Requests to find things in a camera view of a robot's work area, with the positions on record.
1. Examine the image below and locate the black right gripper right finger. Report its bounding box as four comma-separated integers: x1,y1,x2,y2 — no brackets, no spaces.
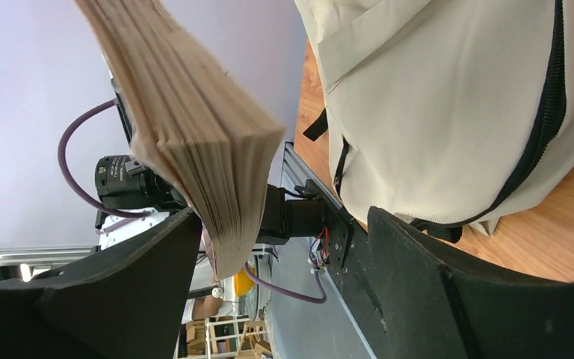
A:
368,207,574,358

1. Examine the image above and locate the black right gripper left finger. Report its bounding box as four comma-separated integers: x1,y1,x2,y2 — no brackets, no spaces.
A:
0,210,202,358

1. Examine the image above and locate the red and white book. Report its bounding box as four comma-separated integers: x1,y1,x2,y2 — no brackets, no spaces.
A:
77,1,286,279

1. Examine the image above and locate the beige canvas backpack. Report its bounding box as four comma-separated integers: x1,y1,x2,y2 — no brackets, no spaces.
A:
296,1,574,242

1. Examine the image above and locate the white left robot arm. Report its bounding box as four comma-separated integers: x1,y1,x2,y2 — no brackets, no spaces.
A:
94,155,327,245

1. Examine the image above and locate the white storage shelf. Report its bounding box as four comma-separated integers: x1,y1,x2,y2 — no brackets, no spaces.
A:
173,316,278,359

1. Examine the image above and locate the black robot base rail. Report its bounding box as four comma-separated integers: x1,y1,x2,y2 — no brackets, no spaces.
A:
291,178,367,278

